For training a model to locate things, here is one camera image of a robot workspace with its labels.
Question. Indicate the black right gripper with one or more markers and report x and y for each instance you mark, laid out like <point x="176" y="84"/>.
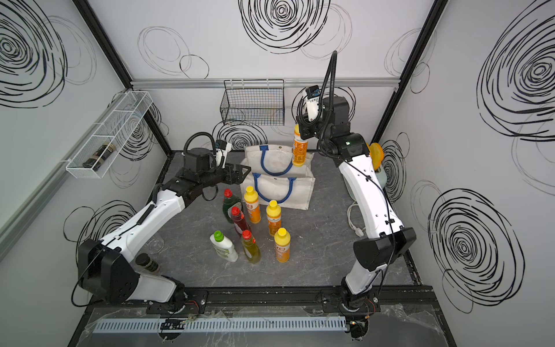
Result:
<point x="304" y="124"/>

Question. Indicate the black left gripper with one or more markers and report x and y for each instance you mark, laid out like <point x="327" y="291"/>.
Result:
<point x="238" y="178"/>

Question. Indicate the white bag with blue handles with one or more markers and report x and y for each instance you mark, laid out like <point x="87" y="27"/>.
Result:
<point x="274" y="176"/>

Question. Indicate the orange soap bottle yellow cap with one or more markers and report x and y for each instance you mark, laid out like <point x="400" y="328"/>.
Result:
<point x="282" y="240"/>
<point x="274" y="213"/>
<point x="251" y="199"/>
<point x="299" y="148"/>

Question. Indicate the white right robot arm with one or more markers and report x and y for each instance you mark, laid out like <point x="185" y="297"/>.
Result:
<point x="386" y="238"/>

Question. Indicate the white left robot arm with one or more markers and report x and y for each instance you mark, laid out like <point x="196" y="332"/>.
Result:
<point x="104" y="266"/>

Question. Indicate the green soap bottle red cap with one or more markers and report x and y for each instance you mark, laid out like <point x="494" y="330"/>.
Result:
<point x="230" y="201"/>

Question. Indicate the white soap bottle green cap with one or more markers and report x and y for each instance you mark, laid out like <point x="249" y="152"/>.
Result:
<point x="224" y="247"/>

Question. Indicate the yellow-green soap bottle red cap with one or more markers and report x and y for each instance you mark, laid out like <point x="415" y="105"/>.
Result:
<point x="250" y="247"/>

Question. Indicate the yellow toy toast slice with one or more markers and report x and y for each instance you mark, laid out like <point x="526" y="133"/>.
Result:
<point x="377" y="155"/>

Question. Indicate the mint green toaster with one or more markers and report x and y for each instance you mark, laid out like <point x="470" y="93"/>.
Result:
<point x="381" y="176"/>

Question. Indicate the dark bottle in shelf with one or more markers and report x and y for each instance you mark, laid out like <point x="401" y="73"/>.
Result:
<point x="99" y="157"/>

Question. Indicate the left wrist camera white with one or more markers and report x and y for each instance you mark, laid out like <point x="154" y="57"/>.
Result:
<point x="222" y="149"/>

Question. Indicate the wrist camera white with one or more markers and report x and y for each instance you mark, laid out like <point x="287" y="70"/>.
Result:
<point x="312" y="102"/>
<point x="222" y="149"/>

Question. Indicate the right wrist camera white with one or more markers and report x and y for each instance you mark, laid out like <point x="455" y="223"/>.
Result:
<point x="312" y="102"/>

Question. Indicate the black wire wall basket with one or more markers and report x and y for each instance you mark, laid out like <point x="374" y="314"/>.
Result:
<point x="258" y="106"/>

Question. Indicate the aluminium wall rail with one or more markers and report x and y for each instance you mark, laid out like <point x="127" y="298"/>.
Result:
<point x="240" y="83"/>

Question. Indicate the white wire wall shelf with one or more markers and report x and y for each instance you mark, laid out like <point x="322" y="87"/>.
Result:
<point x="116" y="126"/>

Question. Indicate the grey slotted cable duct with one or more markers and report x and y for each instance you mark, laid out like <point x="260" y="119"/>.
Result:
<point x="221" y="325"/>

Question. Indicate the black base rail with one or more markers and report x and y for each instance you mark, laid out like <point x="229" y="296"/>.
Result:
<point x="325" y="298"/>

